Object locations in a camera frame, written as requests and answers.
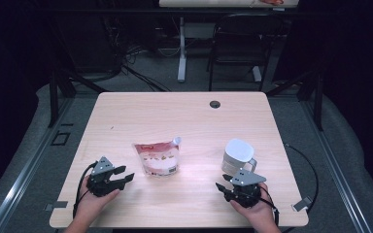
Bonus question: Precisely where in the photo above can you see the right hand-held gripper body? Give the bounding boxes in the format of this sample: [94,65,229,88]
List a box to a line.
[227,168,267,209]

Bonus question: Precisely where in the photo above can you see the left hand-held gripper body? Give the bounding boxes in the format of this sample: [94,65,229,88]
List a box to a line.
[86,155,121,198]

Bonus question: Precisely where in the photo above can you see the white flip-lid container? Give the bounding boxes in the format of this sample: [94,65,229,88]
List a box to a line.
[220,138,258,178]

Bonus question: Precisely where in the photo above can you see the red and white spout pouch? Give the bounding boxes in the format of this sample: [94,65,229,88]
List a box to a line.
[132,136,183,178]

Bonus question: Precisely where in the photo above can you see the person's right hand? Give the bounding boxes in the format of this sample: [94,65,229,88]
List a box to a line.
[229,183,277,228]

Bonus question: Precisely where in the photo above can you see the person's left hand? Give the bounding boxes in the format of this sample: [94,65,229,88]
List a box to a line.
[75,177,121,224]

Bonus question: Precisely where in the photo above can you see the grey tape strip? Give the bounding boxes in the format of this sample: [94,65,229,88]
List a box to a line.
[291,195,314,214]
[44,200,69,213]

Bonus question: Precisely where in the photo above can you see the black metal stand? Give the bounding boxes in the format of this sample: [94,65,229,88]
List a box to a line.
[47,62,109,129]
[265,68,325,132]

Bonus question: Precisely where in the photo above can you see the white-legged background desk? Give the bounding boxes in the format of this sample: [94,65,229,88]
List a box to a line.
[158,0,301,83]

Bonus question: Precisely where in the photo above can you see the black folding chair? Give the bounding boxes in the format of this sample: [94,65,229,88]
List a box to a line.
[207,13,288,92]

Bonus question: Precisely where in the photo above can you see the right hand-held gripper cable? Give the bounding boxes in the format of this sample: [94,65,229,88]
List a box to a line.
[258,185,281,227]

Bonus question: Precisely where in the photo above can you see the black looped cable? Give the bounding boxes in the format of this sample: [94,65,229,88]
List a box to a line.
[281,143,320,233]

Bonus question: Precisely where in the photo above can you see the aluminium floor rail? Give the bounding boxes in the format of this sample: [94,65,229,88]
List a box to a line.
[0,96,75,233]
[300,99,373,233]

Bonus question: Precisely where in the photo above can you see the tangle of floor cables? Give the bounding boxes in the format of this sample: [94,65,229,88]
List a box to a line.
[102,17,173,93]

